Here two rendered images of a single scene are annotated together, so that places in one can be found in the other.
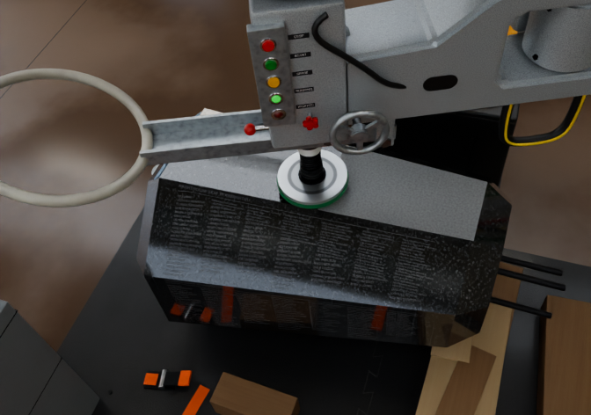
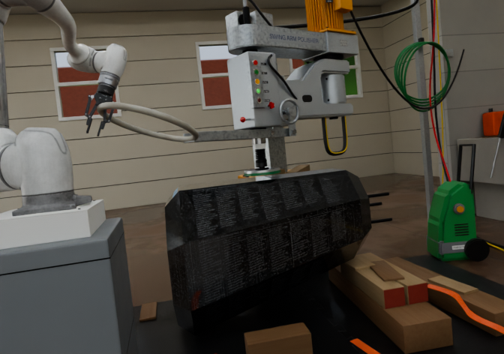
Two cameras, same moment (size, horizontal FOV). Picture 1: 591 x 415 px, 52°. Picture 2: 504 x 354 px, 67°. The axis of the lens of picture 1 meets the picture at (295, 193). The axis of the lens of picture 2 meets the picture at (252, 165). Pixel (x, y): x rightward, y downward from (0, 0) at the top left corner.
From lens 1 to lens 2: 192 cm
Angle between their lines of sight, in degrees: 57
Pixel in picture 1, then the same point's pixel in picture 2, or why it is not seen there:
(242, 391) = (265, 333)
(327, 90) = (273, 93)
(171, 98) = not seen: hidden behind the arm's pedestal
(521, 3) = (322, 67)
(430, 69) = (303, 91)
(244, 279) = (250, 222)
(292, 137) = (262, 119)
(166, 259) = (196, 229)
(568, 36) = (336, 86)
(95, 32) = not seen: hidden behind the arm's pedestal
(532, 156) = not seen: hidden behind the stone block
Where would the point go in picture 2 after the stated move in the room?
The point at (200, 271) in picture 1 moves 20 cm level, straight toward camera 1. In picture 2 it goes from (221, 227) to (253, 229)
